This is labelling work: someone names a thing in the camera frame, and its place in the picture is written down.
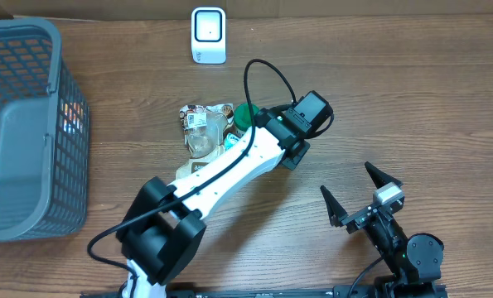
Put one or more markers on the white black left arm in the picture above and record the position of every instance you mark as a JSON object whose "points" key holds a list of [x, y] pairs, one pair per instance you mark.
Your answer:
{"points": [[163, 228]]}

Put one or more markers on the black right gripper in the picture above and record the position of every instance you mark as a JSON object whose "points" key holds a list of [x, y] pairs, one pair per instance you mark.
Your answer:
{"points": [[357, 219]]}

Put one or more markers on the white barcode scanner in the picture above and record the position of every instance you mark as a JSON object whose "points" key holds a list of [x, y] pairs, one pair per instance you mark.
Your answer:
{"points": [[208, 35]]}

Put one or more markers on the green lidded jar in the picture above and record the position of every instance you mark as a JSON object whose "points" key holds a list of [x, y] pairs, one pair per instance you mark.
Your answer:
{"points": [[242, 119]]}

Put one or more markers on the brown cardboard backboard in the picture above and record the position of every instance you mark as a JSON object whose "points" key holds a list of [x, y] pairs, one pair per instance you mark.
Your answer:
{"points": [[130, 10]]}

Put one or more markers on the dark grey plastic basket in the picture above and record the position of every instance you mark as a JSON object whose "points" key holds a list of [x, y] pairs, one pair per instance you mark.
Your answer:
{"points": [[43, 169]]}

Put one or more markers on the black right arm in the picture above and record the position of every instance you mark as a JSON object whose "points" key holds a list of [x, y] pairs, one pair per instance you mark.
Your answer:
{"points": [[407, 266]]}

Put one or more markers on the orange snack package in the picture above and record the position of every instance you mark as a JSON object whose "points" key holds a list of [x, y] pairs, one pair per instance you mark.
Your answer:
{"points": [[73, 118]]}

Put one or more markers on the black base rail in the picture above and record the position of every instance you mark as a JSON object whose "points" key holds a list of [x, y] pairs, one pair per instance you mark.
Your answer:
{"points": [[271, 294]]}

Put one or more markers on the brown white snack pouch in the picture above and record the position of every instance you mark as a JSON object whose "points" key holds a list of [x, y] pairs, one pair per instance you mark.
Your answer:
{"points": [[205, 129]]}

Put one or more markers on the teal white small packet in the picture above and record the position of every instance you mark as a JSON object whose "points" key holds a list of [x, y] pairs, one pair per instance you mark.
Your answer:
{"points": [[230, 140]]}

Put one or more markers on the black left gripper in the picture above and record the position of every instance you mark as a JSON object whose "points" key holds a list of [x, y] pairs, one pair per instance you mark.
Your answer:
{"points": [[292, 167]]}

